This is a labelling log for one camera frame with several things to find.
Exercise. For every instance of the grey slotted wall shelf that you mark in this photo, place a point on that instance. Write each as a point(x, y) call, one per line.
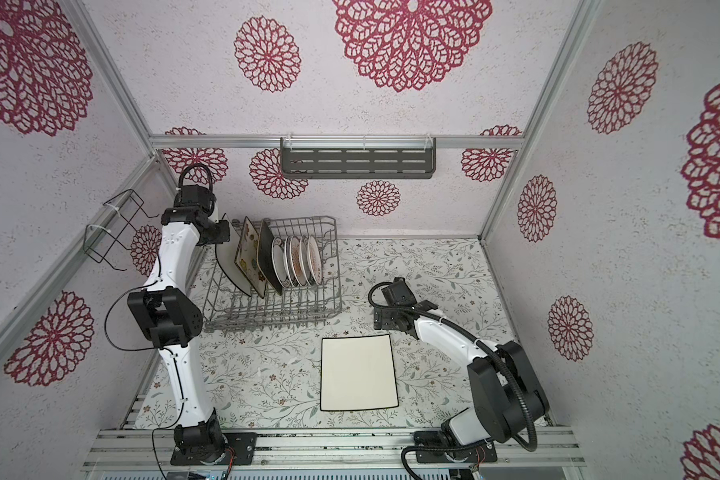
point(363, 162)

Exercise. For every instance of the black wire wall holder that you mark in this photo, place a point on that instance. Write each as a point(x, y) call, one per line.
point(101, 237)

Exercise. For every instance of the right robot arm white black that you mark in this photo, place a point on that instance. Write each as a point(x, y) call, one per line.
point(507, 396)

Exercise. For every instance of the aluminium mounting rail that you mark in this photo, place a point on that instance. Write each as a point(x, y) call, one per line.
point(282, 449)

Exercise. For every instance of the grey wire dish rack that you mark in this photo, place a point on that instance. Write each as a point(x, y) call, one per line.
point(225, 308)

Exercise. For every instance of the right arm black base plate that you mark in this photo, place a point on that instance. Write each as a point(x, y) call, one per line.
point(433, 447)

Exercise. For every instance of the white square plate black rim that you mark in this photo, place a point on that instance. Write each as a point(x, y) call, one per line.
point(358, 374)

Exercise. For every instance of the floral patterned rectangular plate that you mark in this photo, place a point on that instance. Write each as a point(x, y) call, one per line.
point(246, 258)

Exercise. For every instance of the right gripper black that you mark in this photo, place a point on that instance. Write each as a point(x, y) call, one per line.
point(381, 318)

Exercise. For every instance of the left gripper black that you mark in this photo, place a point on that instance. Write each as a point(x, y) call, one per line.
point(222, 233)

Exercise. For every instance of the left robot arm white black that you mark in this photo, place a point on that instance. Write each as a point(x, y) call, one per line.
point(170, 321)

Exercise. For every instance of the white round plate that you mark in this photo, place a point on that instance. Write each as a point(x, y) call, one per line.
point(314, 260)
point(278, 262)
point(289, 262)
point(303, 260)

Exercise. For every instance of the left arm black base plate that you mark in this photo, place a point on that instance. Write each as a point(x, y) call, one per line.
point(236, 449)

